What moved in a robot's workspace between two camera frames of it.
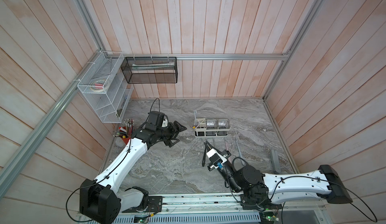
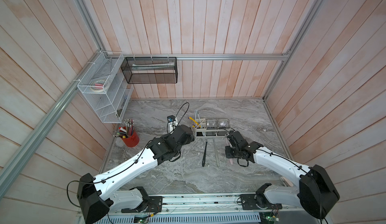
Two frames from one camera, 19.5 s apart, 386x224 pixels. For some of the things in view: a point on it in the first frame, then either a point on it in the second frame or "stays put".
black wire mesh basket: x=150 y=70 stays put
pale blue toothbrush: x=195 y=114 stays put
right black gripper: x=219 y=152 to x=227 y=149
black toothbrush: x=204 y=157 stays put
